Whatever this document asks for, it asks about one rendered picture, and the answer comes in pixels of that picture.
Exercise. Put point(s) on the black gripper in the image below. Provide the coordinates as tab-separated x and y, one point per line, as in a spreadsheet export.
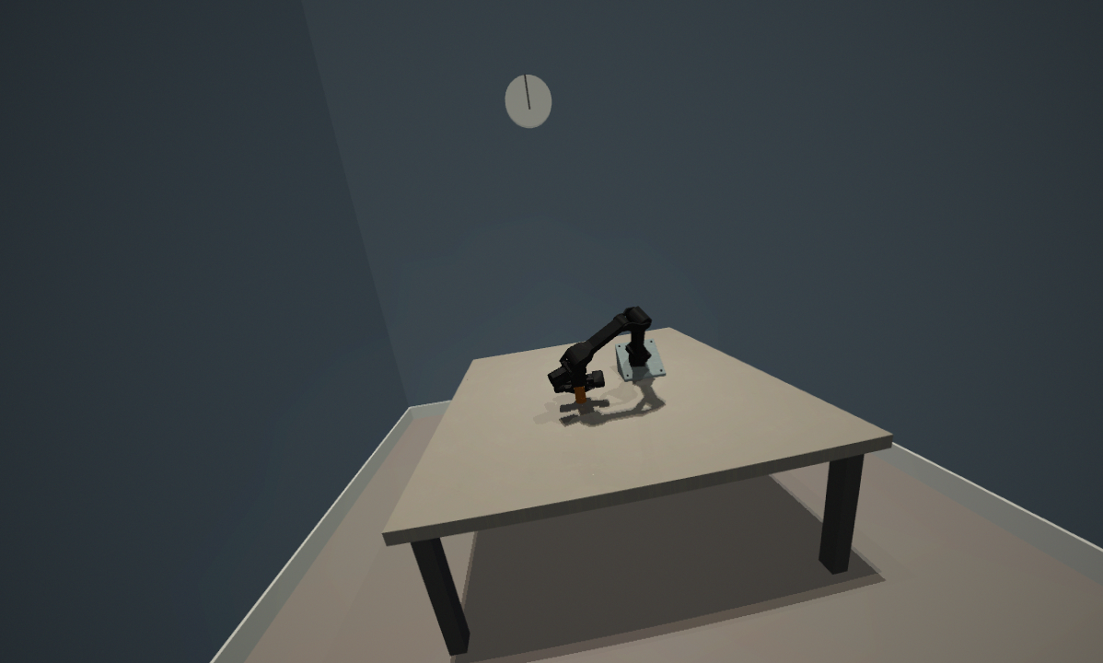
590	381

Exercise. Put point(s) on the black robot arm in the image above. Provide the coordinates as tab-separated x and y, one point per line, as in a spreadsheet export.
580	354

